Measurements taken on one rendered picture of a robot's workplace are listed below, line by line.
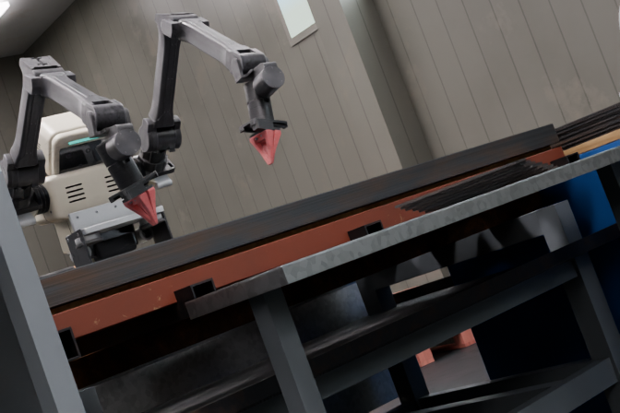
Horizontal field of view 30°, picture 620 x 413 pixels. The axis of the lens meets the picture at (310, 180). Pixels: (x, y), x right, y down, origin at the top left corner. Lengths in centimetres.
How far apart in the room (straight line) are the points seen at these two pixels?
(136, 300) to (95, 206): 131
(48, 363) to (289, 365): 40
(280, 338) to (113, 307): 29
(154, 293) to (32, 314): 38
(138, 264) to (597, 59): 467
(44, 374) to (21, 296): 11
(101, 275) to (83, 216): 130
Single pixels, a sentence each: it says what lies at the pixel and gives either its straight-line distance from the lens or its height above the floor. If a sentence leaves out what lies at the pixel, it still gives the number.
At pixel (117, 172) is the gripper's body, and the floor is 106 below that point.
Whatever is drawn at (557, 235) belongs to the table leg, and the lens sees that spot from 285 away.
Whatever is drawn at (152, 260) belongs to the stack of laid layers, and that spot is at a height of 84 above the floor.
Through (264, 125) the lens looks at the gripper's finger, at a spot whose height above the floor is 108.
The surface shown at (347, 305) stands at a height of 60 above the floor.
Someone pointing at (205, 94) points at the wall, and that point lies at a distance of 928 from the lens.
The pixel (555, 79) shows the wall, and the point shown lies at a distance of 660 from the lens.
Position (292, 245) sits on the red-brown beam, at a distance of 219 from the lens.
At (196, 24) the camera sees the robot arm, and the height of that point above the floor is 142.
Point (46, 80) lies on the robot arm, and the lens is 277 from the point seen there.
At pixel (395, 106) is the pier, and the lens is 733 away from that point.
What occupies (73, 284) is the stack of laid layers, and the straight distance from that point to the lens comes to 191.
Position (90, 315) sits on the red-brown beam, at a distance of 191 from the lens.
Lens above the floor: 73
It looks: 4 degrees up
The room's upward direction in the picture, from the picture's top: 20 degrees counter-clockwise
